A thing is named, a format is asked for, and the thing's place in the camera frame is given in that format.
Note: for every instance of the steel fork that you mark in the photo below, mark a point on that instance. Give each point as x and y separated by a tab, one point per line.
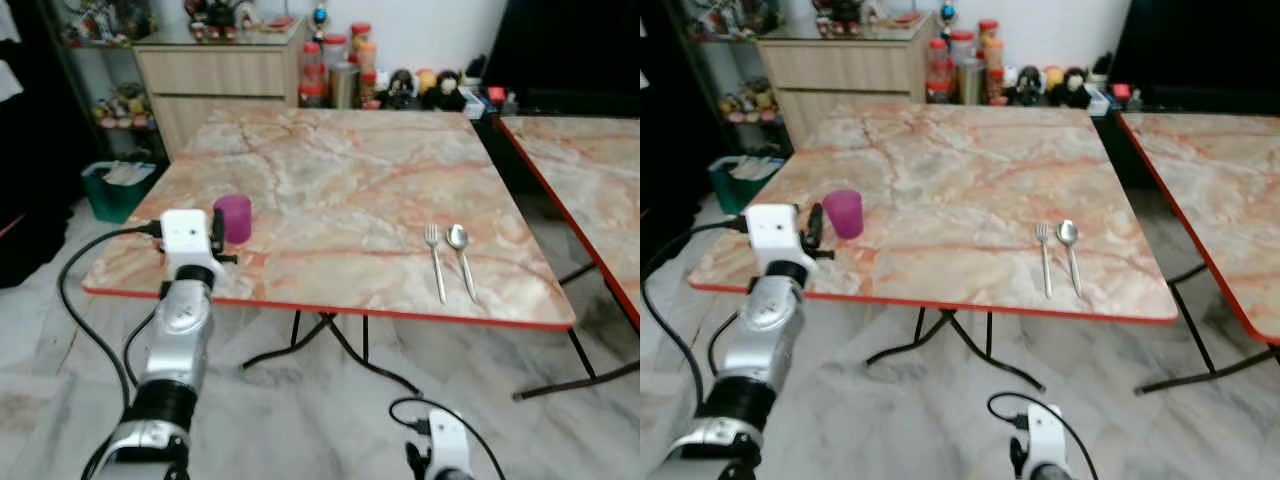
1045	262
437	265

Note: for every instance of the light wooden drawer cabinet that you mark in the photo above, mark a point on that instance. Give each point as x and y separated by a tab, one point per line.
840	68
215	75

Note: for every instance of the green bin with papers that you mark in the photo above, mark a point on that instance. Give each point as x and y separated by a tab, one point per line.
735	192
110	200

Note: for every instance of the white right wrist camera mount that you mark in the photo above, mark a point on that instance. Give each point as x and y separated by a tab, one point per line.
1047	435
450	440

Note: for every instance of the blue round ornament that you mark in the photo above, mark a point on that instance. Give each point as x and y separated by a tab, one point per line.
948	15
320	18

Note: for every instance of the glass shelf with figurines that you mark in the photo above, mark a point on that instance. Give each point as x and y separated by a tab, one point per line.
745	100
115	105

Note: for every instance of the purple plastic cup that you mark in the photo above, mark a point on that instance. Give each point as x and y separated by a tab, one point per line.
845	214
236	218

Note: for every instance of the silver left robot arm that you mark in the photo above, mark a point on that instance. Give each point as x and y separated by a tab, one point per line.
765	325
180	330

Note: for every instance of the dark figurines group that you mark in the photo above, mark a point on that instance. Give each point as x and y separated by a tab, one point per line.
215	18
845	15

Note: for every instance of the clear jar red lid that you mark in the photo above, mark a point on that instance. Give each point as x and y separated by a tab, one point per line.
311	75
938	70

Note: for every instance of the black metal table legs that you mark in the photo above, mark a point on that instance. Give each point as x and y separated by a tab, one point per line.
365	340
990	335
577	272
1188	330

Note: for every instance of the steel canister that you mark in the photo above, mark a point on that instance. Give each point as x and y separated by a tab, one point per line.
345	87
971	82

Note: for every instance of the steel spoon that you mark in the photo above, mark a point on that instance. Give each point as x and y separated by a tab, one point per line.
1067	233
458	237

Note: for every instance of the black brown monkey plush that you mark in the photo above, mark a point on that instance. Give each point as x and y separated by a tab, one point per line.
446	92
1074	88

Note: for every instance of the black television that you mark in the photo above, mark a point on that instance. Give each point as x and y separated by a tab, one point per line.
1195	45
560	50

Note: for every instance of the tall orange snack jar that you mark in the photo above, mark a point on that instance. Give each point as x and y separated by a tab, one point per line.
361	45
989	42

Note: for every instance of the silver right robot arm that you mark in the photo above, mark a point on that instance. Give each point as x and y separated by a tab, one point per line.
455	475
1055	472

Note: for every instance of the black plush toy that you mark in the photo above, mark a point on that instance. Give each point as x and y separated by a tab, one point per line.
400	90
1027	87

